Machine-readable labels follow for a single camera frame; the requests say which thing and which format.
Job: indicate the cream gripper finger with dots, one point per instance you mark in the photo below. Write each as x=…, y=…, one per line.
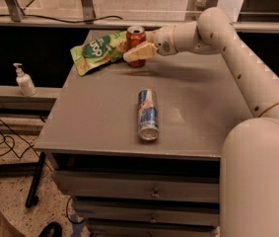
x=142, y=51
x=150, y=36

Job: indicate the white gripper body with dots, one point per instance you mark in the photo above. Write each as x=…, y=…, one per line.
x=163, y=39

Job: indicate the red coke can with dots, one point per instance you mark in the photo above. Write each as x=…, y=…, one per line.
x=134, y=36

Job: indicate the green rice chip bag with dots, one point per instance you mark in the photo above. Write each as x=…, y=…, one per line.
x=98, y=52

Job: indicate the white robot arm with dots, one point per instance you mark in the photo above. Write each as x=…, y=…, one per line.
x=249, y=161

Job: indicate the blue silver energy drink can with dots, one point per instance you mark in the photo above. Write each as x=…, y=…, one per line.
x=148, y=126

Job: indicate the white pump dispenser bottle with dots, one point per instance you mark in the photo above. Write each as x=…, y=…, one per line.
x=24, y=81

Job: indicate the grey drawer cabinet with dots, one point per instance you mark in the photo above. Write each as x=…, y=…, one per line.
x=125, y=186

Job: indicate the black stand leg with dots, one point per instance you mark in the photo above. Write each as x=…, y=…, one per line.
x=32, y=198

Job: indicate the black shoe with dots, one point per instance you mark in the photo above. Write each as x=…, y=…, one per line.
x=52, y=229

